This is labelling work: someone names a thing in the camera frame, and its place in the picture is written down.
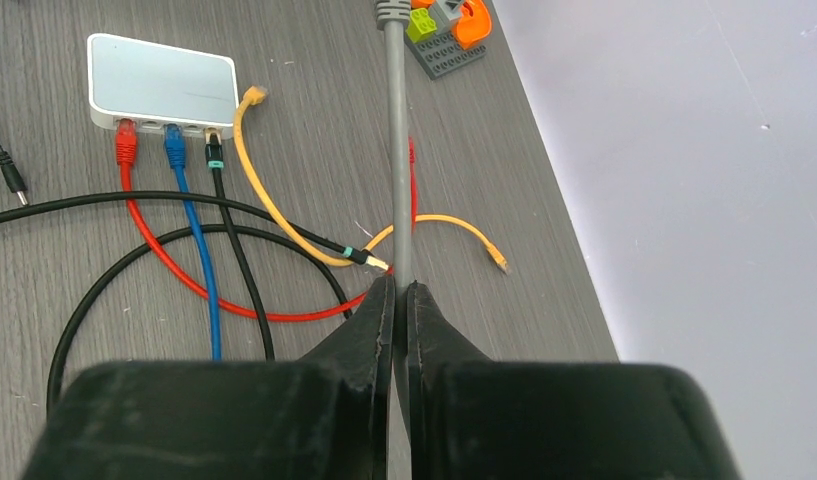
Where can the grey lego baseplate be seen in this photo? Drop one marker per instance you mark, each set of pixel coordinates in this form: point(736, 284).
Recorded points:
point(442, 54)

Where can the white network switch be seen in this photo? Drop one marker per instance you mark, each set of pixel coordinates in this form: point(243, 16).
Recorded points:
point(154, 85)

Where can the lime green lego brick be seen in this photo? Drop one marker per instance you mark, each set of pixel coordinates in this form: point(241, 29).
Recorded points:
point(421, 25)

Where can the black power adapter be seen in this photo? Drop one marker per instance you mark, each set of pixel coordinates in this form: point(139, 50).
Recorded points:
point(12, 177)

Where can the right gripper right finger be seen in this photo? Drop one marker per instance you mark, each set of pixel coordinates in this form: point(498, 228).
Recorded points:
point(472, 417)

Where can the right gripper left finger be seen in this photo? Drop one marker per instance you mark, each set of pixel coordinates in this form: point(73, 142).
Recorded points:
point(322, 416)

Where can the orange S-shaped block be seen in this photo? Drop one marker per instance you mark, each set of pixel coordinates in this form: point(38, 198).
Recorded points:
point(469, 20)

